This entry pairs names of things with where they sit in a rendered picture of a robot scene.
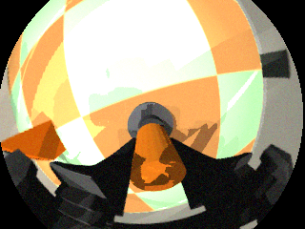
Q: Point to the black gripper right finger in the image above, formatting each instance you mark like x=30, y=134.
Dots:
x=204, y=173

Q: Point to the orange cylinder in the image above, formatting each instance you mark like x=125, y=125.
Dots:
x=156, y=166

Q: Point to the dark grey round pedestal with shaft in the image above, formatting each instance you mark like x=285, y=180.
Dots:
x=149, y=112

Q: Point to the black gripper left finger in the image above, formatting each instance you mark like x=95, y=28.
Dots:
x=110, y=178

